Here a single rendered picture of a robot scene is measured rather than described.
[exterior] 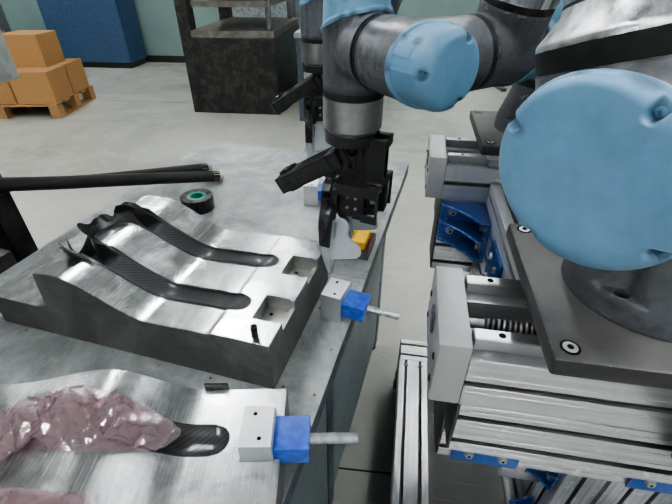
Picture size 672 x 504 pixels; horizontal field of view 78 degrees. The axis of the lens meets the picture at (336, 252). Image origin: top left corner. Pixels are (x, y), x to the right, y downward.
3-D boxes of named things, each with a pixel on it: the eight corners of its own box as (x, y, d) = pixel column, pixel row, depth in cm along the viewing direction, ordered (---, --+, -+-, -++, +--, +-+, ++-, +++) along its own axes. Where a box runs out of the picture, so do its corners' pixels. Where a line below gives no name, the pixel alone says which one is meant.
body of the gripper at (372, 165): (374, 231, 56) (381, 145, 49) (316, 218, 58) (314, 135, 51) (390, 205, 61) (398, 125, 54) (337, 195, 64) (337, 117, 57)
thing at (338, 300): (401, 319, 71) (404, 295, 68) (393, 339, 67) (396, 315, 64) (331, 300, 75) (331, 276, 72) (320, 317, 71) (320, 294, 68)
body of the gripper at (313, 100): (340, 126, 91) (341, 68, 85) (301, 125, 92) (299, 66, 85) (342, 116, 98) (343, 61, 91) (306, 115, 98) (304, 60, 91)
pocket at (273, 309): (296, 318, 64) (294, 300, 62) (283, 342, 60) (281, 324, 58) (269, 312, 65) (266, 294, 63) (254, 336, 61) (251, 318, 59)
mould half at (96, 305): (327, 280, 80) (327, 220, 72) (274, 389, 59) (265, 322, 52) (112, 241, 91) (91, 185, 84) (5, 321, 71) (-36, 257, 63)
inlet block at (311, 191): (355, 198, 108) (356, 179, 105) (355, 207, 104) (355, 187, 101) (306, 196, 109) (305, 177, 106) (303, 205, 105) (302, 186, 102)
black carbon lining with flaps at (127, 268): (284, 264, 73) (280, 217, 67) (242, 328, 60) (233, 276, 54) (118, 235, 80) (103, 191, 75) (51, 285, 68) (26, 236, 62)
